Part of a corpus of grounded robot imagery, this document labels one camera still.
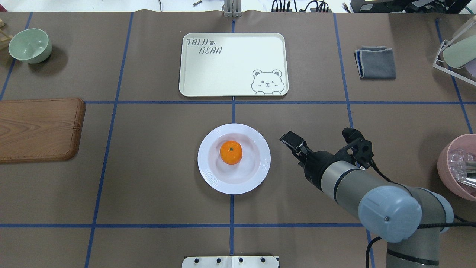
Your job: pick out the white camera pole base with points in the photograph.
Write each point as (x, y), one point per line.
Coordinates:
(231, 262)

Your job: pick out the cream bear tray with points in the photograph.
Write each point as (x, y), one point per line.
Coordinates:
(233, 64)

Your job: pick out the wooden cup rack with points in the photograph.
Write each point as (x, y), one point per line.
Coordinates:
(5, 38)

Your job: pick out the pink bowl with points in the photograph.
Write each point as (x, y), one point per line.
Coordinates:
(450, 165)

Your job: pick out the green bowl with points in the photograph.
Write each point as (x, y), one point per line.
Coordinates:
(30, 46)

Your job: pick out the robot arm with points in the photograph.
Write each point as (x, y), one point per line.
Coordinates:
(409, 219)

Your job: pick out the white plate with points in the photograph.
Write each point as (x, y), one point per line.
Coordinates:
(243, 176)

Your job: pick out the grey folded cloth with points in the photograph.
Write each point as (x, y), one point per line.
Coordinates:
(375, 62)

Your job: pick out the purple cup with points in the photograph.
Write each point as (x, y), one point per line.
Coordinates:
(471, 67)

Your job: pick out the green cup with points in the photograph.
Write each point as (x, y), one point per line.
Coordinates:
(460, 53)

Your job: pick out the white cup rack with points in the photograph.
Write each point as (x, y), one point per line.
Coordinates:
(466, 30)

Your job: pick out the metal scoop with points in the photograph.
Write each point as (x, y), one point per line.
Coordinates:
(466, 173)

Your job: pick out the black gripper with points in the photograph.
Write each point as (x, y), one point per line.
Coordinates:
(316, 164)

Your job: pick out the aluminium frame post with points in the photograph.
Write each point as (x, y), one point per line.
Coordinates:
(232, 8)

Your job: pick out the orange fruit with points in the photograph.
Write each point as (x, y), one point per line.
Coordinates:
(231, 152)

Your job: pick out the wooden cutting board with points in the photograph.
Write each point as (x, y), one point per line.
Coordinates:
(40, 130)

